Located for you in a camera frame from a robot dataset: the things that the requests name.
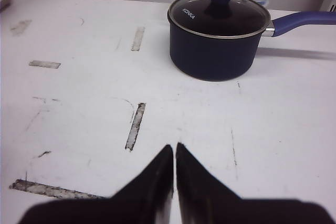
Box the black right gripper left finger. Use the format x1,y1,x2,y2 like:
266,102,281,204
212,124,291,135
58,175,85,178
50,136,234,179
19,145,173,223

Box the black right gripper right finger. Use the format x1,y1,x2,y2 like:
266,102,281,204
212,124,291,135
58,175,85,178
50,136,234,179
176,143,334,223

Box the dark blue saucepan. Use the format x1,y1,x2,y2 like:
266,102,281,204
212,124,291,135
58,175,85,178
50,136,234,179
168,11,335,81

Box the glass pot lid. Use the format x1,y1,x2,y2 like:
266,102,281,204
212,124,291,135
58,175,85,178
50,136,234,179
167,0,270,39

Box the white metal shelf rack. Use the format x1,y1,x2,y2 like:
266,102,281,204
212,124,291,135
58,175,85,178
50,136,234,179
320,0,335,12

